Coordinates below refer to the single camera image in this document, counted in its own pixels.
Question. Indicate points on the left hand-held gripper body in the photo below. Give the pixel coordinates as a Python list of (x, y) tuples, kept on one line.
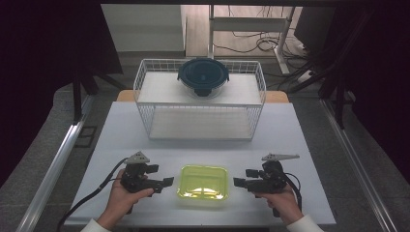
[(137, 180)]

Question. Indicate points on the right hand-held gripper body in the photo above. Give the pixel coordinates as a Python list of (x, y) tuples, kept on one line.
[(272, 180)]

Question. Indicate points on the yellow-green plastic tray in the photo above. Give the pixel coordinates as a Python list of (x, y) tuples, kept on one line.
[(203, 180)]

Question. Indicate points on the round container with dark lid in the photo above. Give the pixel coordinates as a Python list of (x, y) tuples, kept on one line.
[(203, 75)]

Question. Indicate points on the person's right hand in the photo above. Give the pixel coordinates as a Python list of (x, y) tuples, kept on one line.
[(285, 204)]

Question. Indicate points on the person's left hand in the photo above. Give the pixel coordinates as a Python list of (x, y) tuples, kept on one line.
[(119, 203)]

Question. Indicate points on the wooden table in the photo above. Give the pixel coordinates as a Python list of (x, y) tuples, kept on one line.
[(124, 96)]

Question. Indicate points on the black stand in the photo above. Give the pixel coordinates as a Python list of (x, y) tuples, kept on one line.
[(77, 96), (339, 103)]

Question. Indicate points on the white power strip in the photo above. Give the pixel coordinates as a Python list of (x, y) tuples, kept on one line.
[(304, 76)]

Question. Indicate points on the white cabinet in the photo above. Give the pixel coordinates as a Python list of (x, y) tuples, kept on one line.
[(145, 25)]

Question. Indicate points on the black curtain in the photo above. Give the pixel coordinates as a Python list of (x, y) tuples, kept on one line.
[(383, 80), (35, 64)]

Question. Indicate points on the black square floor frame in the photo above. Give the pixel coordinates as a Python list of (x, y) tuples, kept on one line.
[(86, 136)]

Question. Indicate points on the aluminium rail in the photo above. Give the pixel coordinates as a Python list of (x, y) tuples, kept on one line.
[(357, 167), (51, 170)]

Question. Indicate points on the white metal desk frame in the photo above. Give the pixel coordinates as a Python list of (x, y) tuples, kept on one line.
[(248, 24)]

